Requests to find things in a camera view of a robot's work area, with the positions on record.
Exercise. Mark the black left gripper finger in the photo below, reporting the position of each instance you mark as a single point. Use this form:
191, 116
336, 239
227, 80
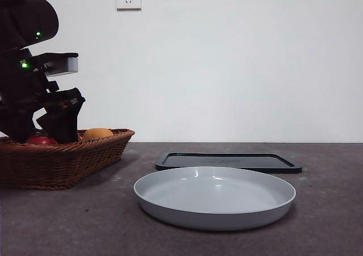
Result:
62, 125
17, 122

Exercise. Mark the red tomato with green stem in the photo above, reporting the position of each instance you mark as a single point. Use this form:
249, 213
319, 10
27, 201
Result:
41, 140

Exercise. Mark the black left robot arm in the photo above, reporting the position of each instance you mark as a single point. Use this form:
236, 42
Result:
28, 17

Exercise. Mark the orange fruit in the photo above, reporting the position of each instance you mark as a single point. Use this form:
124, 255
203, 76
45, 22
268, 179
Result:
97, 133

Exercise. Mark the brown wicker basket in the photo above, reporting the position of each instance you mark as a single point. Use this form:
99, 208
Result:
56, 165

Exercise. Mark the pale grey round plate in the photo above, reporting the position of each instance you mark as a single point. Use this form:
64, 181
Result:
215, 199

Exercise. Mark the black rectangular tray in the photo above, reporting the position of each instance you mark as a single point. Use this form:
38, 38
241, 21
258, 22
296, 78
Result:
255, 161

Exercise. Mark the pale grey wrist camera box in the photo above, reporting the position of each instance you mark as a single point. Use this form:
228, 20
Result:
70, 64

